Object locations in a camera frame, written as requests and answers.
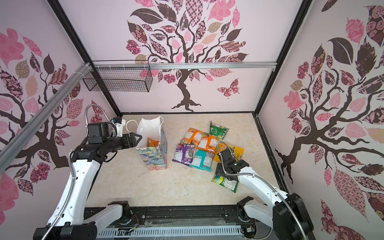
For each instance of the white slotted cable duct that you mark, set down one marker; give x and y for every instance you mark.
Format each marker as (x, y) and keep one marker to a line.
(167, 232)

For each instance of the floral paper bag white handles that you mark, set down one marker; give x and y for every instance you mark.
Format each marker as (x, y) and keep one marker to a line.
(155, 159)

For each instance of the aluminium rail left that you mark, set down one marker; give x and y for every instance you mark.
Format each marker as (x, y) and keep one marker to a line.
(11, 150)

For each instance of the teal snack bag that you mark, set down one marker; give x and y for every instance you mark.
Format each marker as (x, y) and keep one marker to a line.
(202, 160)

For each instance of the black base frame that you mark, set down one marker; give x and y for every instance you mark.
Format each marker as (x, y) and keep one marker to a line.
(283, 224)

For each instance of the green white snack bag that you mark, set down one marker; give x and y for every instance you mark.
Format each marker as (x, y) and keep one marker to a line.
(226, 183)

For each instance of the aluminium rail back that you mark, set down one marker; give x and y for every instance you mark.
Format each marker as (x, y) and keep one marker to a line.
(189, 66)

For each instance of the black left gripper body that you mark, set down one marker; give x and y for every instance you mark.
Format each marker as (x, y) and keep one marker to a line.
(121, 143)

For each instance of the purple snack bag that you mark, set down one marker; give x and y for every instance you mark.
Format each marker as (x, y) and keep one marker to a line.
(184, 154)

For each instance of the black wire basket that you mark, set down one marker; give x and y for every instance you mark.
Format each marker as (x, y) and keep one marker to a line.
(120, 76)

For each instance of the green snack bag far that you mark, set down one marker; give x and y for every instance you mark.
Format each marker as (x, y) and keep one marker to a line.
(218, 131)

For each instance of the orange white snack bag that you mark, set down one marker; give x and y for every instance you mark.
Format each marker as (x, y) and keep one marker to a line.
(193, 137)
(208, 144)

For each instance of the orange chips snack bag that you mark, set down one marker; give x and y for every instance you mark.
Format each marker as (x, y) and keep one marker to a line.
(153, 143)

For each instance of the aluminium rail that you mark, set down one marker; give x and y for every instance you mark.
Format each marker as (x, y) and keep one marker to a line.
(189, 66)
(11, 150)

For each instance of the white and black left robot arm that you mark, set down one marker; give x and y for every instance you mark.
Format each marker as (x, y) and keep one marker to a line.
(90, 228)

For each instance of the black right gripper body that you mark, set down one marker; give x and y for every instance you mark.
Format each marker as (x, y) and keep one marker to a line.
(220, 170)

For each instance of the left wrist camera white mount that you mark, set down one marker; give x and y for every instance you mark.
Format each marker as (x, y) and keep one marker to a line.
(119, 124)

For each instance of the yellow snack bag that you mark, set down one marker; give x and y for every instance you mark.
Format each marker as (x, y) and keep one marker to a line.
(239, 152)

